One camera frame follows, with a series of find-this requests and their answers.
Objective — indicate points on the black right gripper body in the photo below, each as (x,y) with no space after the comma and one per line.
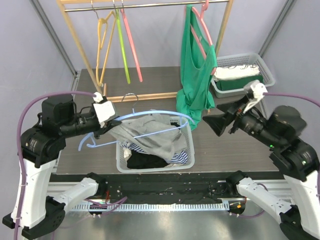
(235,120)

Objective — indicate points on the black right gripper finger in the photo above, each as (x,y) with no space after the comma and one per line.
(230,108)
(219,122)

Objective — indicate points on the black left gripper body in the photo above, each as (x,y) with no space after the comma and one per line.
(99,131)

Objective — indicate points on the blue hanger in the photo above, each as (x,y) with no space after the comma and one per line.
(135,115)

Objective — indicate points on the black tank top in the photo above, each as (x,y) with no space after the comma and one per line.
(147,161)

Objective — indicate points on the blue white striped tank top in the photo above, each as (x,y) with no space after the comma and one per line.
(180,157)

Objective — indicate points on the grey tank top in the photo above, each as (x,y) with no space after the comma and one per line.
(153,135)

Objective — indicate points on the lime green hanger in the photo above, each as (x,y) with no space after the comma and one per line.
(122,46)

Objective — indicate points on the green tank top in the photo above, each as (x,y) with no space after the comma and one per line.
(197,62)

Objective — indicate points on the yellow velvet hanger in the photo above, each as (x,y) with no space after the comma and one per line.
(105,32)

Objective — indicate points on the pink hanger with green top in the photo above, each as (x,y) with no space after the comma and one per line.
(205,31)

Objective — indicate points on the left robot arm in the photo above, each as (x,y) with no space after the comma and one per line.
(35,213)

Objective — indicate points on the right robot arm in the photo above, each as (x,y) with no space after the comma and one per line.
(295,159)

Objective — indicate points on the folded green garment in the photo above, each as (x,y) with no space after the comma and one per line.
(226,85)

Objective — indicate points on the folded white garment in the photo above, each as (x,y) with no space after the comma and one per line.
(236,72)

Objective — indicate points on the white perforated front basket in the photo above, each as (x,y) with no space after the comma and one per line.
(143,163)

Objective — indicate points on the white perforated basket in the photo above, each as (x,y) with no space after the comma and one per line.
(143,163)
(241,59)

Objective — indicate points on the white perforated back basket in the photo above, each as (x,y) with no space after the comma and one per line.
(241,59)

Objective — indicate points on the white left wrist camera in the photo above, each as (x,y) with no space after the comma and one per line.
(104,109)

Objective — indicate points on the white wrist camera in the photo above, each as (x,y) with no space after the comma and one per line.
(254,91)
(104,109)

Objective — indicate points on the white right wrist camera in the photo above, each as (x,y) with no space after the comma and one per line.
(254,91)

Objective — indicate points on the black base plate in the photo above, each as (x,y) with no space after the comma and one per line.
(168,188)

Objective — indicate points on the white slotted cable duct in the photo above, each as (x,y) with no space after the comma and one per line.
(88,207)

